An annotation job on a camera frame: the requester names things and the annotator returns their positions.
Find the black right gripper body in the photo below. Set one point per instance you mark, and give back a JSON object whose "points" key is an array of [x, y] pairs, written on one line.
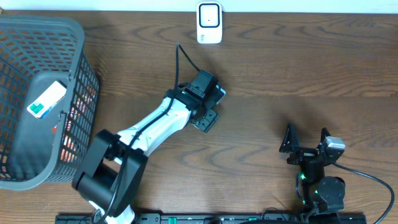
{"points": [[303, 155]]}

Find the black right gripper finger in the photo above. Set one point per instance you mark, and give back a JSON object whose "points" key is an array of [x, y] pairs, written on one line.
{"points": [[290, 140], [325, 138]]}

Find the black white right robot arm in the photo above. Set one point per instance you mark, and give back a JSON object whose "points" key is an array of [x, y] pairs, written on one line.
{"points": [[320, 193]]}

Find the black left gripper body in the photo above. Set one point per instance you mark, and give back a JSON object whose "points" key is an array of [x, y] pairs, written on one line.
{"points": [[206, 114]]}

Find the grey plastic mesh basket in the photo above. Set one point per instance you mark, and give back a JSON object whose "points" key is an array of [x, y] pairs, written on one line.
{"points": [[35, 52]]}

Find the white green toothpaste box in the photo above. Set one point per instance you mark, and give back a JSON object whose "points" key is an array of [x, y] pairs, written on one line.
{"points": [[47, 101]]}

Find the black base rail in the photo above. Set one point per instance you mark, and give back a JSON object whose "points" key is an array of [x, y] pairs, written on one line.
{"points": [[155, 218]]}

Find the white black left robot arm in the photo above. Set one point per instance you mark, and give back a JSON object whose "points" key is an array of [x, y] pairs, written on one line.
{"points": [[110, 173]]}

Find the white barcode scanner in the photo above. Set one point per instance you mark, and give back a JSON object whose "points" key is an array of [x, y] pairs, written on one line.
{"points": [[209, 22]]}

